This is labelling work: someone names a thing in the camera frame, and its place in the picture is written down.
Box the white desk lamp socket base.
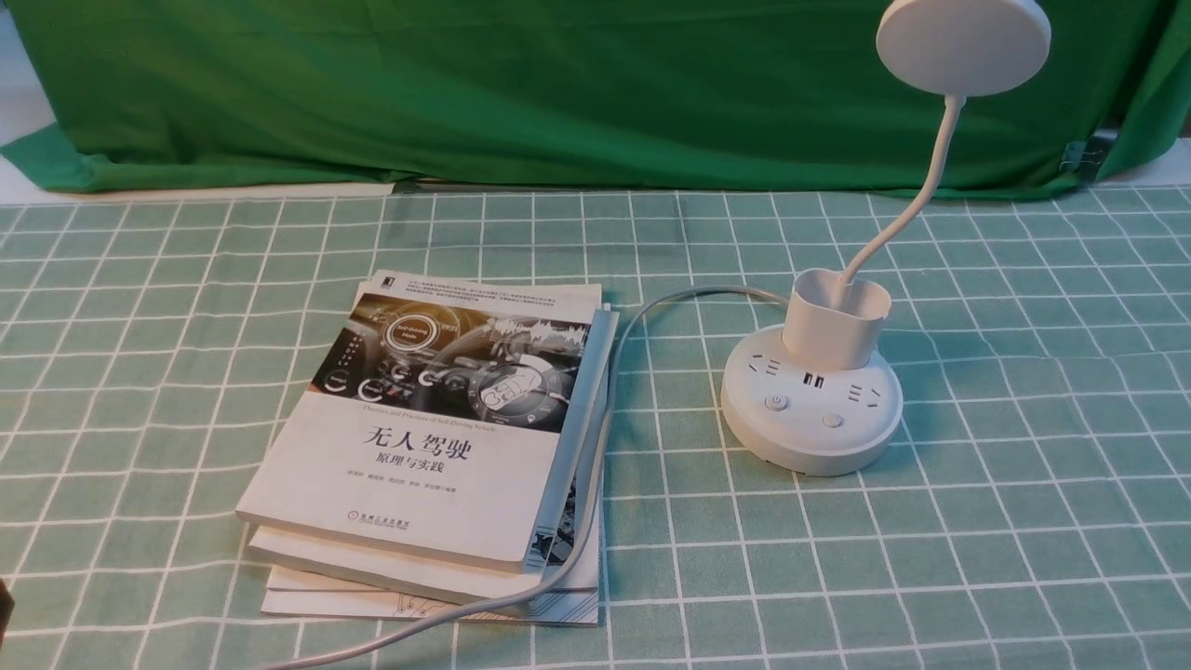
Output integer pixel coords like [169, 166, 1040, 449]
[721, 1, 1050, 476]

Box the top white autonomous driving book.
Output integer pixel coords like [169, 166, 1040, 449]
[235, 270, 604, 574]

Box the middle white book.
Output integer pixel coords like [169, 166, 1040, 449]
[247, 302, 621, 606]

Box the bottom white book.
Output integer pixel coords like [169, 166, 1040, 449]
[261, 465, 604, 627]

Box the green checkered tablecloth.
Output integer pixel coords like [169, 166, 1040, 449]
[1, 184, 1190, 669]

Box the metal binder clip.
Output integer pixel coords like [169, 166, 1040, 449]
[1059, 127, 1118, 183]

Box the green backdrop cloth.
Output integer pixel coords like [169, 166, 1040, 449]
[0, 0, 1191, 201]

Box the dark object at left edge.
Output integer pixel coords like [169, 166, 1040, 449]
[0, 580, 15, 645]

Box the white lamp power cable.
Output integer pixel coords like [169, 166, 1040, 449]
[263, 284, 792, 670]

